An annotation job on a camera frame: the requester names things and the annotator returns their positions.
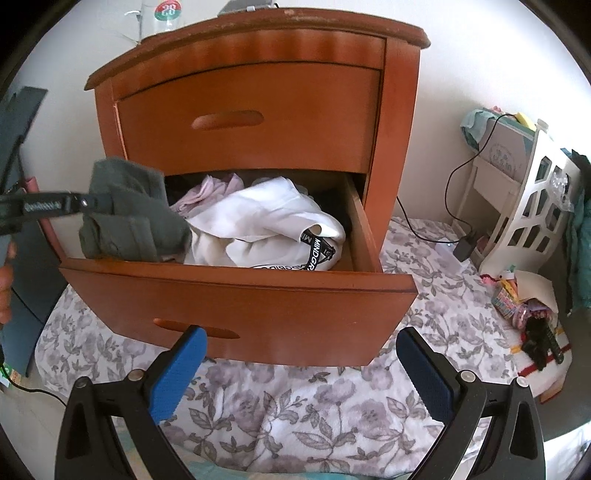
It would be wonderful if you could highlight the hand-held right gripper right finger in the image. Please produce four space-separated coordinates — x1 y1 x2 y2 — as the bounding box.
396 327 548 480

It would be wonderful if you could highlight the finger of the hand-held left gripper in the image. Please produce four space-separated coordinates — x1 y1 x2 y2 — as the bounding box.
69 192 114 217

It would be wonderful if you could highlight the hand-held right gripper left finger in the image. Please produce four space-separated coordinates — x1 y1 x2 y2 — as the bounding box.
54 324 208 480

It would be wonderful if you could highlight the grey-green underwear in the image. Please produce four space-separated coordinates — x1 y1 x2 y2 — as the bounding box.
78 157 194 263

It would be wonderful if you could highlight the wooden drawer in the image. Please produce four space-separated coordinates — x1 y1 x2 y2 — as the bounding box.
59 173 419 367
113 62 384 178

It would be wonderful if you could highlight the pink underwear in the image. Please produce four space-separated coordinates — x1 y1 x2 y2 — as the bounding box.
170 173 245 220

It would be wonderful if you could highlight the white underwear black waistband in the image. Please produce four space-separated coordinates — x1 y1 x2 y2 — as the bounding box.
184 178 347 271

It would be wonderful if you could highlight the closed wooden drawer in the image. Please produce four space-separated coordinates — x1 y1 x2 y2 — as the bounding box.
113 62 384 178

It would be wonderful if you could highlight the person's left hand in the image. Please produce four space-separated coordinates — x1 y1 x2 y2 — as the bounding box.
0 240 18 326

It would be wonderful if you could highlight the pastel chequered toy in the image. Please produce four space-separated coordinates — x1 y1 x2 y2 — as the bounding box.
490 281 525 319

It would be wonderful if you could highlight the grey floral blanket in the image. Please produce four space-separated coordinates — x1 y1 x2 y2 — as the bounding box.
34 217 520 472

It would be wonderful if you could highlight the black toy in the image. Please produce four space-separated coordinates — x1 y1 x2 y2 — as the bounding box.
519 318 551 370

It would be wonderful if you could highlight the white power strip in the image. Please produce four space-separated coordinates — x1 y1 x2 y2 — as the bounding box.
434 240 467 263

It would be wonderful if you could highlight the black power adapter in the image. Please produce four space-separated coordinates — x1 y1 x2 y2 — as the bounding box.
453 230 481 261

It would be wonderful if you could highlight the black remote control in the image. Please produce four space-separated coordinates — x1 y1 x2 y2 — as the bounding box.
546 318 567 365

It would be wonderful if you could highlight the white lattice shelf rack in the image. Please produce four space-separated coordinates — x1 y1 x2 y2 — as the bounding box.
450 119 583 280

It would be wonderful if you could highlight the light blue plaid cloth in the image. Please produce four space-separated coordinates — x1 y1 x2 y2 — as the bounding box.
194 463 416 480

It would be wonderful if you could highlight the small green packet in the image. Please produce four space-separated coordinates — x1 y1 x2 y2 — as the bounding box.
0 364 21 393

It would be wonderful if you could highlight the teal jacket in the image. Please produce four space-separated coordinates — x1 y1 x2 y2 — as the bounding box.
561 148 591 317

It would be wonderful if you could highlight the glass mug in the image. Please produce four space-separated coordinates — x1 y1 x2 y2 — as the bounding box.
121 0 185 46

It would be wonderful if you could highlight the clear plastic bag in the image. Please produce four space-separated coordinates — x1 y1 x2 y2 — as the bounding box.
549 168 575 213

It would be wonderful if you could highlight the pale printed album box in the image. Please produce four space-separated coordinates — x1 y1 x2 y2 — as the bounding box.
478 113 536 178

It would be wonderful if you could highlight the wooden nightstand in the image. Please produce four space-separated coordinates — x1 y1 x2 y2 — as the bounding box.
84 8 431 222

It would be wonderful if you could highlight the teal cloth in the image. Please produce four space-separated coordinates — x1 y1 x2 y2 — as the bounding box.
460 108 497 151

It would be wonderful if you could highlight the dark tablet device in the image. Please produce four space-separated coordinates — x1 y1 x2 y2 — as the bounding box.
221 0 280 14

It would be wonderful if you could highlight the black power cable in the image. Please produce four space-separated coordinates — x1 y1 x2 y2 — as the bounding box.
396 198 462 243
449 113 515 241

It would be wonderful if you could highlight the thin black cable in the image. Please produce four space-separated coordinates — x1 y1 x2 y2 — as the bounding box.
0 382 70 408

